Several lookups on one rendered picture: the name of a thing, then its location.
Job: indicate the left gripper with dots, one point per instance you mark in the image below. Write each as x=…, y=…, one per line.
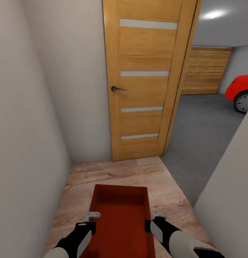
x=92, y=226

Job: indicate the car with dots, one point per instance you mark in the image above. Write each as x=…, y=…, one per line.
x=238, y=93

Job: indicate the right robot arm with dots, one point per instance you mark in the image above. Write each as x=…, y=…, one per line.
x=176, y=242

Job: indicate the garage door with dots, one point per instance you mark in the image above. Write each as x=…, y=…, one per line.
x=205, y=69

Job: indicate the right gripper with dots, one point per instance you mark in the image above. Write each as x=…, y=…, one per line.
x=147, y=225

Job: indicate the storage box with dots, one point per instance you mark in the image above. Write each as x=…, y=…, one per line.
x=120, y=229

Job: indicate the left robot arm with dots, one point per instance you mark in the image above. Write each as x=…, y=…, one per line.
x=76, y=242

